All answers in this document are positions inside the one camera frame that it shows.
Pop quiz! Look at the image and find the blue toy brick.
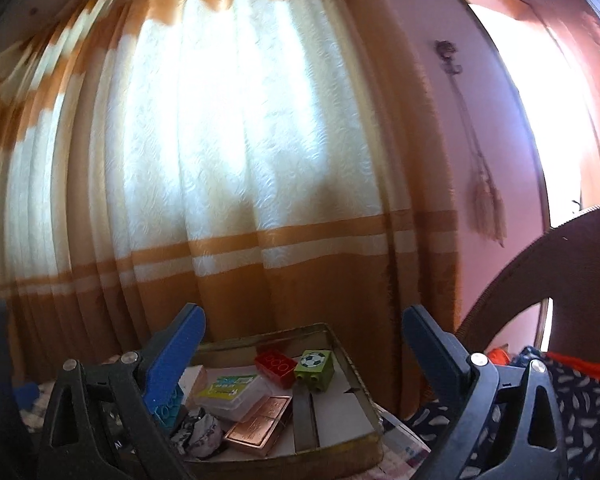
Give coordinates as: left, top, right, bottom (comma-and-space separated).
151, 385, 184, 434

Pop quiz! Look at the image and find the red toy brick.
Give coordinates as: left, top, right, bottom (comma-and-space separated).
254, 350, 297, 390

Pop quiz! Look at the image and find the green toy brick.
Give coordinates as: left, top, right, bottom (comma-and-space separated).
294, 349, 335, 392

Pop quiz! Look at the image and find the dark floral cloth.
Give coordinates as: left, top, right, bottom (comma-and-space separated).
406, 346, 600, 479

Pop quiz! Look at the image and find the black hair claw clip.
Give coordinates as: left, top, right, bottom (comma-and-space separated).
171, 408, 224, 460

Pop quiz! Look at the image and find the cork pattern white box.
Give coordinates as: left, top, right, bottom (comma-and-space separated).
178, 365, 208, 410

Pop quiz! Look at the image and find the plaid tablecloth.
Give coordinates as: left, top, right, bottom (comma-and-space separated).
14, 353, 432, 480

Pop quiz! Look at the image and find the clear box green label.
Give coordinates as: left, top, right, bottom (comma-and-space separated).
194, 374, 272, 422

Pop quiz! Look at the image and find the copper compact case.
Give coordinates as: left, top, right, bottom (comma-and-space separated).
224, 396, 292, 457

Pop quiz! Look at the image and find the brown wooden chair back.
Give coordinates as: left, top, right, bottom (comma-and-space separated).
456, 206, 600, 363

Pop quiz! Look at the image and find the gold metal tin tray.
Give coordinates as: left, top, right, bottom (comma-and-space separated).
185, 323, 384, 479

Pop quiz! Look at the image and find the curtain tassel tieback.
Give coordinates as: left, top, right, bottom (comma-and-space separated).
434, 40, 507, 247

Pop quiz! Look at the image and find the orange cream curtain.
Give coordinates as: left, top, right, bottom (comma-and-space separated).
0, 0, 457, 415

